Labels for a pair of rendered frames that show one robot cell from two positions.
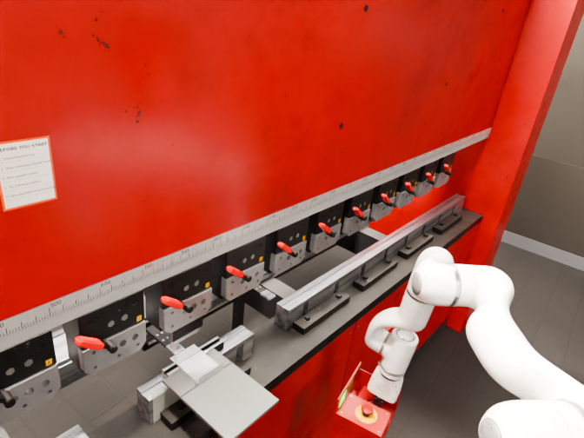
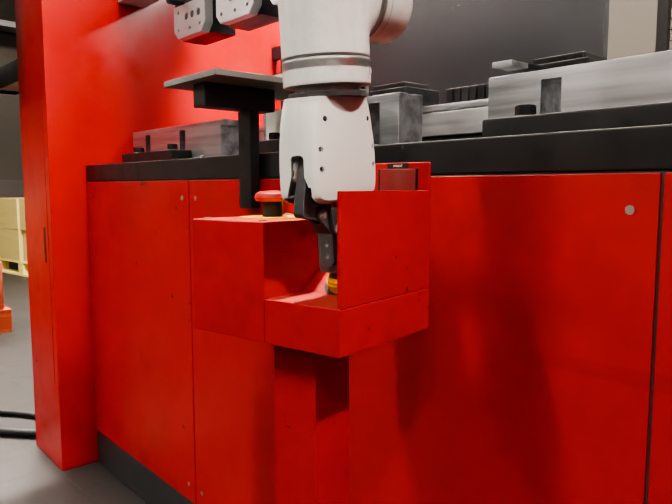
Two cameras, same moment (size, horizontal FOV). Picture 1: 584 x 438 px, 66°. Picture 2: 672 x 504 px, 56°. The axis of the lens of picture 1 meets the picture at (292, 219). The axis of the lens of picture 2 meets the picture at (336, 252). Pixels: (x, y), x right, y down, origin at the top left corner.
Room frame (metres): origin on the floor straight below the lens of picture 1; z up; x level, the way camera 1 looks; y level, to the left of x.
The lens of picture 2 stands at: (1.25, -0.99, 0.81)
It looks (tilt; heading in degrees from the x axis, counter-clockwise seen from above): 6 degrees down; 101
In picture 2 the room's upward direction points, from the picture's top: straight up
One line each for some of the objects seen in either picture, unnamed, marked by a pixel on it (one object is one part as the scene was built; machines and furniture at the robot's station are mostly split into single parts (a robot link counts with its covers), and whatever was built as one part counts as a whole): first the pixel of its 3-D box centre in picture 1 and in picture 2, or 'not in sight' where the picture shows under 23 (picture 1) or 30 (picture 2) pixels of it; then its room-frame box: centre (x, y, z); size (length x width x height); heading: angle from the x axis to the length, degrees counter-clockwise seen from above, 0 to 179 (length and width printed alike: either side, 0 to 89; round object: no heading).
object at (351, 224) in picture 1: (351, 209); not in sight; (1.58, -0.22, 1.26); 0.15 x 0.09 x 0.17; 143
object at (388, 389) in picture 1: (387, 381); (330, 143); (1.12, -0.38, 0.86); 0.10 x 0.07 x 0.11; 64
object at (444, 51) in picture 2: not in sight; (405, 75); (1.08, 0.80, 1.12); 1.13 x 0.02 x 0.44; 143
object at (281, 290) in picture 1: (241, 279); not in sight; (1.67, 0.19, 0.81); 0.64 x 0.08 x 0.14; 53
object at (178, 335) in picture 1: (185, 325); not in sight; (0.96, 0.25, 1.13); 0.10 x 0.02 x 0.10; 143
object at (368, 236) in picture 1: (338, 229); not in sight; (2.26, -0.27, 0.81); 0.64 x 0.08 x 0.14; 53
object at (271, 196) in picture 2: (367, 411); (272, 206); (1.04, -0.32, 0.79); 0.04 x 0.04 x 0.04
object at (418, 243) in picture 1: (416, 245); not in sight; (2.04, -0.65, 0.89); 0.30 x 0.05 x 0.03; 143
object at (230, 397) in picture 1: (220, 391); (253, 86); (0.87, 0.13, 1.00); 0.26 x 0.18 x 0.01; 53
